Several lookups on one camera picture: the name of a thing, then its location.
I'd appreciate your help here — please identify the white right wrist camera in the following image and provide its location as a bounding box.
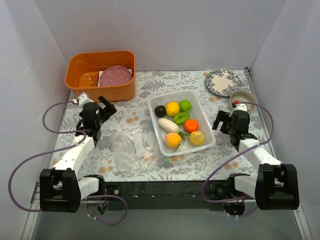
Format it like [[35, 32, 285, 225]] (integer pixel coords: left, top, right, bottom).
[[229, 100, 247, 117]]

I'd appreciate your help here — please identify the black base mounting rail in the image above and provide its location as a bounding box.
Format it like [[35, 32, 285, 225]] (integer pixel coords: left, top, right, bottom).
[[88, 180, 224, 211]]

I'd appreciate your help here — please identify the white radish with leaves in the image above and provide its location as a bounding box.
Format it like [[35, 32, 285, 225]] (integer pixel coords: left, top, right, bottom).
[[157, 118, 188, 141]]

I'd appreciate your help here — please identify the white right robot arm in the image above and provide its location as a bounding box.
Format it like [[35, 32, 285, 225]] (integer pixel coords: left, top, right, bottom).
[[212, 110, 300, 210]]

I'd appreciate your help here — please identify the orange tangerine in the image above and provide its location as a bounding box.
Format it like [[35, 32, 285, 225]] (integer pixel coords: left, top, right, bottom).
[[183, 118, 199, 134]]

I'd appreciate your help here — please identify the white perforated plastic basket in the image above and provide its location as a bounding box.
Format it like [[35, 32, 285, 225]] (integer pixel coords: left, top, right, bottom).
[[148, 90, 216, 157]]

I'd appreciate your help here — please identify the yellow lemon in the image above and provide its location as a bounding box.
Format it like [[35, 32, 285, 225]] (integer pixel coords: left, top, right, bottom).
[[165, 102, 180, 118]]

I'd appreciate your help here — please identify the blue floral ceramic plate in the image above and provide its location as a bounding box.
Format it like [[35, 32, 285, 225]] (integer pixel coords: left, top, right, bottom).
[[205, 69, 242, 97]]

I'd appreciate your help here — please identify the orange plastic tub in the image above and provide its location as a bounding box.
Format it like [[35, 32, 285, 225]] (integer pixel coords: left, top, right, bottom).
[[65, 50, 136, 102]]

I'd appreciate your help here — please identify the green avocado half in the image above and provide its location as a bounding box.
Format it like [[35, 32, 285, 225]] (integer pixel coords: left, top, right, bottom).
[[173, 112, 190, 125]]

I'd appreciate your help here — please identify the orange yellow peach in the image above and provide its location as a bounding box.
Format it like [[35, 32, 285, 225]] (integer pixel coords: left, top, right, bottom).
[[164, 132, 182, 149]]

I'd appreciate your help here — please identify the clear zip top bag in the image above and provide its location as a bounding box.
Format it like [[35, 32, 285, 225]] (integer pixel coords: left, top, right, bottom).
[[109, 121, 164, 172]]

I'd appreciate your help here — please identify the bumpy green lime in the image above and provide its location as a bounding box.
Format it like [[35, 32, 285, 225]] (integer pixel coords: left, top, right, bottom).
[[179, 99, 192, 113]]

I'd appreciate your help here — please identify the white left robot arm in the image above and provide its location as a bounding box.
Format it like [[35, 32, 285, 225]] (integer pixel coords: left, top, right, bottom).
[[39, 93, 117, 213]]

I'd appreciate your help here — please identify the beige ceramic bowl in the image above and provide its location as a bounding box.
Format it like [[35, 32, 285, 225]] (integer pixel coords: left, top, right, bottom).
[[228, 90, 257, 110]]

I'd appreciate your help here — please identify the pink polka dot plate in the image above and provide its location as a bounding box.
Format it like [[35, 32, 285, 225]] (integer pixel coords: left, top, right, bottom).
[[98, 66, 133, 87]]

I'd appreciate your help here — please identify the orange dish rack insert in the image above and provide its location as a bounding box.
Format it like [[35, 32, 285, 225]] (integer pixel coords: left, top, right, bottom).
[[78, 72, 99, 88]]

